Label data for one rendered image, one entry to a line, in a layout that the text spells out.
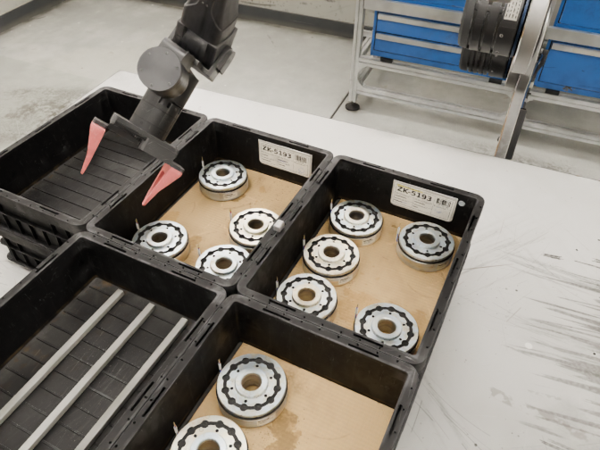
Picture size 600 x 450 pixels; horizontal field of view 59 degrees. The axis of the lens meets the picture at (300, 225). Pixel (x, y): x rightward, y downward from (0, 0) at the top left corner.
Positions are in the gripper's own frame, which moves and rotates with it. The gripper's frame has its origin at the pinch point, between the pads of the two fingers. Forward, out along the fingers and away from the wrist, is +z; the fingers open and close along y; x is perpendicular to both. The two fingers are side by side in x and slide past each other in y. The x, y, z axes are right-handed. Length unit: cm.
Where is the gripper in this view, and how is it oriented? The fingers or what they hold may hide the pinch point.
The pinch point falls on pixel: (115, 184)
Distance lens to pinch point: 83.8
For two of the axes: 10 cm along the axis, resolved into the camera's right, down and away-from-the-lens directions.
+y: 7.9, 4.5, 4.1
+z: -5.1, 8.6, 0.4
